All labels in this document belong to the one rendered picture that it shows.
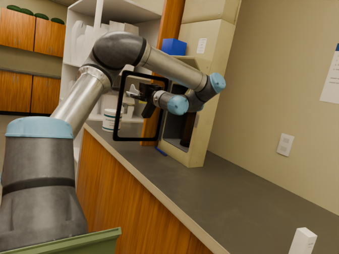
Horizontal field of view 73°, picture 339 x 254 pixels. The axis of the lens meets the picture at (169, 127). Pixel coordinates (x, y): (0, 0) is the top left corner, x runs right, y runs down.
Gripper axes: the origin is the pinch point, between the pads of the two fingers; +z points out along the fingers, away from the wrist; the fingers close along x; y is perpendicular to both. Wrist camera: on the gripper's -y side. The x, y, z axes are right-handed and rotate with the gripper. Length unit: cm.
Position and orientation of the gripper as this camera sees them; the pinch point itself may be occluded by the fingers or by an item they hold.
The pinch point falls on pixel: (134, 93)
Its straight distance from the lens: 117.1
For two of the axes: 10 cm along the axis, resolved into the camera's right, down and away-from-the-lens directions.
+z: -6.3, -3.1, 7.1
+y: 1.3, -9.5, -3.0
